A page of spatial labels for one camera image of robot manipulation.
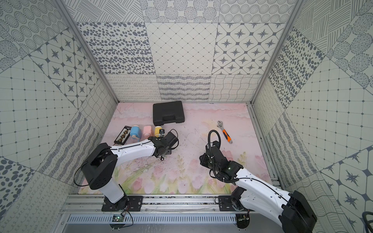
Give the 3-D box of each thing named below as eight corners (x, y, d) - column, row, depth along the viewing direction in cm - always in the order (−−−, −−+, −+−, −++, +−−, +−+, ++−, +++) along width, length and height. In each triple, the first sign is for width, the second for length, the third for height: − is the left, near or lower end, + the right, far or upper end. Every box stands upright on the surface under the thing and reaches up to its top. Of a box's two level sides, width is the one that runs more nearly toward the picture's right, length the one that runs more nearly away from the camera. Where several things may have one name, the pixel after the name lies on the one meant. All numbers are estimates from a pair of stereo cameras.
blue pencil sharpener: (131, 141, 99) (128, 136, 94) (135, 131, 105) (132, 125, 99) (139, 141, 99) (136, 136, 94) (142, 131, 105) (139, 125, 99)
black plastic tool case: (153, 126, 106) (152, 122, 103) (153, 107, 118) (152, 103, 115) (185, 122, 109) (185, 118, 105) (182, 104, 121) (182, 100, 118)
